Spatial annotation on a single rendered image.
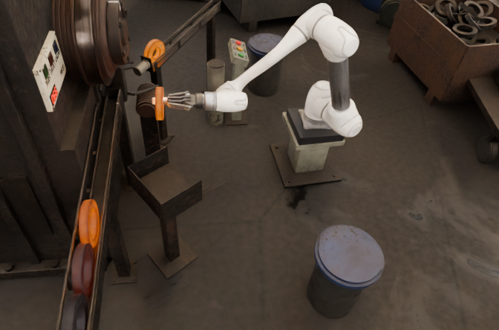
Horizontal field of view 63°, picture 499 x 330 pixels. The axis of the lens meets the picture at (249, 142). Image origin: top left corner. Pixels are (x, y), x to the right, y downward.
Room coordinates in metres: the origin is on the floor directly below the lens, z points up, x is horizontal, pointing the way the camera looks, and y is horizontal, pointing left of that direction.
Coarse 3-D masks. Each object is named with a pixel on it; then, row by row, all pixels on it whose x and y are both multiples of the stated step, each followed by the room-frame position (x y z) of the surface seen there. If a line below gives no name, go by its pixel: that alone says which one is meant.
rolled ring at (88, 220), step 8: (88, 200) 0.91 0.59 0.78; (80, 208) 0.86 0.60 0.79; (88, 208) 0.86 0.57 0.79; (96, 208) 0.93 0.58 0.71; (80, 216) 0.83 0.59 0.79; (88, 216) 0.84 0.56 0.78; (96, 216) 0.91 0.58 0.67; (80, 224) 0.80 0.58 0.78; (88, 224) 0.81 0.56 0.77; (96, 224) 0.89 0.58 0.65; (80, 232) 0.78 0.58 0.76; (88, 232) 0.79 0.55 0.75; (96, 232) 0.86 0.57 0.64; (80, 240) 0.77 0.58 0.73; (88, 240) 0.77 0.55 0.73; (96, 240) 0.83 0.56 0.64
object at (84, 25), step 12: (84, 0) 1.46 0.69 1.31; (84, 12) 1.42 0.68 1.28; (84, 24) 1.39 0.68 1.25; (84, 36) 1.36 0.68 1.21; (84, 48) 1.35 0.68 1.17; (96, 48) 1.37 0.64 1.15; (84, 60) 1.34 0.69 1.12; (96, 60) 1.34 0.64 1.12; (84, 72) 1.34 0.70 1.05; (96, 72) 1.35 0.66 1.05; (108, 84) 1.45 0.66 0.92
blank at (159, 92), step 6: (156, 90) 1.46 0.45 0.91; (162, 90) 1.47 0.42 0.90; (156, 96) 1.43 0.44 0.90; (162, 96) 1.43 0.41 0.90; (156, 102) 1.41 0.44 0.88; (162, 102) 1.41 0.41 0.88; (156, 108) 1.39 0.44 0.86; (162, 108) 1.40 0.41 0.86; (156, 114) 1.38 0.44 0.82; (162, 114) 1.39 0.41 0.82
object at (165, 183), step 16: (144, 160) 1.20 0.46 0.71; (160, 160) 1.26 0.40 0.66; (144, 176) 1.19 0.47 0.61; (160, 176) 1.21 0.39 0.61; (176, 176) 1.22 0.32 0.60; (144, 192) 1.06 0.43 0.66; (160, 192) 1.12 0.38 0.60; (176, 192) 1.13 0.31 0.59; (192, 192) 1.08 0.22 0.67; (160, 208) 0.97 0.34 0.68; (176, 208) 1.01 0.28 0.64; (160, 224) 1.14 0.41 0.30; (176, 224) 1.15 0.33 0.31; (176, 240) 1.14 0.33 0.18; (160, 256) 1.13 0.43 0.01; (176, 256) 1.13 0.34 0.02; (192, 256) 1.15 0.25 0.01; (176, 272) 1.05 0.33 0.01
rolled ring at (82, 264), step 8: (80, 248) 0.71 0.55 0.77; (88, 248) 0.74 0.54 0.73; (80, 256) 0.68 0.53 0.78; (88, 256) 0.73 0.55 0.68; (72, 264) 0.65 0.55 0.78; (80, 264) 0.65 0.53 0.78; (88, 264) 0.72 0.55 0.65; (72, 272) 0.63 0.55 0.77; (80, 272) 0.63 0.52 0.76; (88, 272) 0.70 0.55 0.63; (72, 280) 0.61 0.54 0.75; (80, 280) 0.61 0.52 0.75; (88, 280) 0.67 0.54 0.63; (80, 288) 0.59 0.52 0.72; (88, 288) 0.63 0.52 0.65
